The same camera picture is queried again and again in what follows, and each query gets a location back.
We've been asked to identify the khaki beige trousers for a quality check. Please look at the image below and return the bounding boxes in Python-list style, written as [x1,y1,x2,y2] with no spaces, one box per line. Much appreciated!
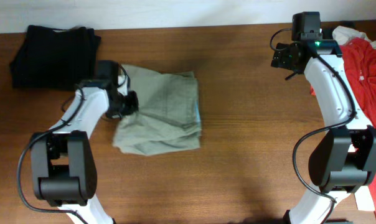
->
[113,64,202,156]

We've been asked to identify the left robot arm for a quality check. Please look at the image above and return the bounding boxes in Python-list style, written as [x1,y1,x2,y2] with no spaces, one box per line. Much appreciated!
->
[27,60,139,223]

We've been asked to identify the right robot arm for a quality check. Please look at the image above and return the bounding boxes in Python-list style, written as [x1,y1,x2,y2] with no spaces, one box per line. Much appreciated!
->
[271,12,376,224]

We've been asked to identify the small black cloth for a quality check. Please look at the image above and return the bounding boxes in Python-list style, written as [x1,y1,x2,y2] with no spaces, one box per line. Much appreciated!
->
[322,21,355,39]

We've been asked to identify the white garment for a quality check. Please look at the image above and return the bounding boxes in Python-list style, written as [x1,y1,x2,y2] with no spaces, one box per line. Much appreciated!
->
[332,26,376,50]

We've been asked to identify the red t-shirt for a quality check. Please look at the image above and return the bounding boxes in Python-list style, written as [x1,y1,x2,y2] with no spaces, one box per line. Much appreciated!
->
[309,37,376,224]

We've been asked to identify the folded black garment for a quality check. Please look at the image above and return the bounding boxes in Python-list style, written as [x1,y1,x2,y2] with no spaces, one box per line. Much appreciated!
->
[9,25,101,91]

